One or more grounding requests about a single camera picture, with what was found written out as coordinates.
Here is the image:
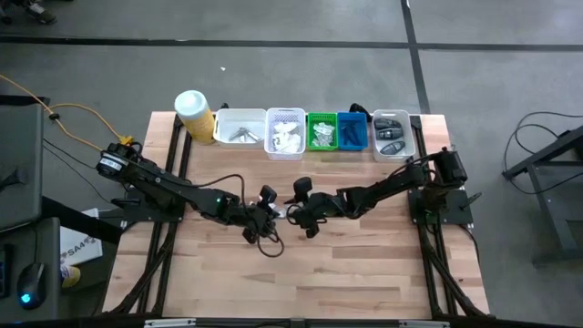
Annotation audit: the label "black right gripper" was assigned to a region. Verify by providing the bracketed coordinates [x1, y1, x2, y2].
[284, 176, 341, 240]

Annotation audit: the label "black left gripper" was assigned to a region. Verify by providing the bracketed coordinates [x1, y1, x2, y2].
[236, 186, 284, 242]

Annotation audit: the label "white perforated plastic basket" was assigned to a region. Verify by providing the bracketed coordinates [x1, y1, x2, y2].
[264, 107, 307, 162]

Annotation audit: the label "green plastic basket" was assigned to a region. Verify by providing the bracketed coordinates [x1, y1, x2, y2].
[307, 111, 339, 152]

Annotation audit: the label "blue plastic basket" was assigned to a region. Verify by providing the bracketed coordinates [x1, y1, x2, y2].
[336, 111, 369, 152]

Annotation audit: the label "white solid plastic bin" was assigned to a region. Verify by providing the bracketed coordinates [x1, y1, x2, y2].
[212, 108, 268, 148]

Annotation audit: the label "yellow canister white lid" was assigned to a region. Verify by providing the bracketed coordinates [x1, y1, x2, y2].
[173, 89, 216, 143]

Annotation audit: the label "translucent white plastic bin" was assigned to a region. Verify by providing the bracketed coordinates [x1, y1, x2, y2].
[371, 108, 417, 164]

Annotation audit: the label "black diagonal bar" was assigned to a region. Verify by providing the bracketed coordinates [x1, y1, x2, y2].
[40, 195, 124, 245]

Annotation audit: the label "grey desk top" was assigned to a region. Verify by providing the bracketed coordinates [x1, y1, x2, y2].
[0, 217, 63, 323]

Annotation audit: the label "black computer mouse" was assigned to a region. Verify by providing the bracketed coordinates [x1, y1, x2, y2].
[16, 262, 46, 311]

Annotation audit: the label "black metal stand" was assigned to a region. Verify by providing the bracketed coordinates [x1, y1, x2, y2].
[502, 125, 583, 265]

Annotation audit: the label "black keyboard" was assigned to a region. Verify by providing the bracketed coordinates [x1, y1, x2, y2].
[0, 245, 11, 300]

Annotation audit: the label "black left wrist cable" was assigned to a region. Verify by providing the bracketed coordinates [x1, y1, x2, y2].
[256, 226, 286, 260]

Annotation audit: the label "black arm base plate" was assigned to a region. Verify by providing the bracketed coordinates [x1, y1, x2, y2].
[121, 187, 188, 224]
[407, 189, 483, 228]

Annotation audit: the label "black aluminium frame rails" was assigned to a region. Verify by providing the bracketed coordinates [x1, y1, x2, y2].
[407, 114, 491, 319]
[93, 113, 195, 318]

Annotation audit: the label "silver frame bracket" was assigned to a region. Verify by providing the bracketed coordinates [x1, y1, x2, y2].
[399, 320, 451, 328]
[144, 318, 197, 328]

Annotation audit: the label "black floor cable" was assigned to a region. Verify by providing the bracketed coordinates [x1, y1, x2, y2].
[503, 111, 583, 200]

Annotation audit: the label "orange floor cable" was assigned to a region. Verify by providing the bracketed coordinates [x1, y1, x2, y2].
[0, 74, 133, 147]

